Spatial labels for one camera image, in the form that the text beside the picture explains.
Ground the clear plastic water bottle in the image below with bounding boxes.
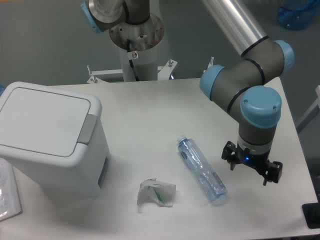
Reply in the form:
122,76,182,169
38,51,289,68
177,135,227,206

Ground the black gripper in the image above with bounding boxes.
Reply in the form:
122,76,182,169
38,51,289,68
221,141,283,186

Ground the crumpled white paper wrapper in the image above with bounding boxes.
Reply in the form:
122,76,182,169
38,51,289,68
137,178,177,208

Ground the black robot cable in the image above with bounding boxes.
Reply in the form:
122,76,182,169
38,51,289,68
126,38,140,82

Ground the black device at table edge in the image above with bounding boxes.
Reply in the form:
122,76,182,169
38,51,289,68
302,202,320,229

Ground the white paper notebook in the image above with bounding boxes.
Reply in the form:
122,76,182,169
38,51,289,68
0,158,23,222

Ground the white frame at right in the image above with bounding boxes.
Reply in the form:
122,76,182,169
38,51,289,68
296,85,320,134

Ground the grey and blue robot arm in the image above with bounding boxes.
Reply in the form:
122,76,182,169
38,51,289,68
80,0,295,183

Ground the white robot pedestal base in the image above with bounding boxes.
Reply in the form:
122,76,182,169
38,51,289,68
87,13,178,84

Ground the white push-lid trash can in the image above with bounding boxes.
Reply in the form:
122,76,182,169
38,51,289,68
0,81,110,197

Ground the blue water jug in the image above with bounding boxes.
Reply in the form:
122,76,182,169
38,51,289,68
276,0,320,31

